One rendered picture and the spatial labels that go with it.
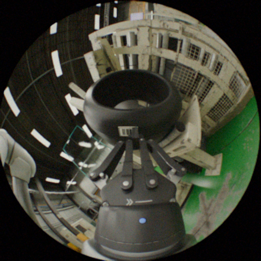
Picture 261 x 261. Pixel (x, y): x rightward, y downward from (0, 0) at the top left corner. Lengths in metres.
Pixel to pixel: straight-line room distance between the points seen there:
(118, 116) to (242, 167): 1.12
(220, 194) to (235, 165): 0.31
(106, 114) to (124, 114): 0.06
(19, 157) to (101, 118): 0.48
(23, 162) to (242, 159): 1.52
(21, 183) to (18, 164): 0.08
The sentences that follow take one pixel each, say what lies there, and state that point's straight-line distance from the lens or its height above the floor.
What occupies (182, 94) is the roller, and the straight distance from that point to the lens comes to 0.52.
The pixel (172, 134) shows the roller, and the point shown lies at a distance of 0.34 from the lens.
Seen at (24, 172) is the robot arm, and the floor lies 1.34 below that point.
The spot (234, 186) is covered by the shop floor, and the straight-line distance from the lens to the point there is 1.04.
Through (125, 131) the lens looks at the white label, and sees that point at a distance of 0.24.
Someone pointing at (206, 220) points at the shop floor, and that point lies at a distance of 1.14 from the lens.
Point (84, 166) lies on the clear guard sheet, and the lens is 1.20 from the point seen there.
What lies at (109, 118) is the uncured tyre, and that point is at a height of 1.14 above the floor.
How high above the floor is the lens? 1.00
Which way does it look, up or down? 15 degrees up
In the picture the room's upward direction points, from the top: 65 degrees counter-clockwise
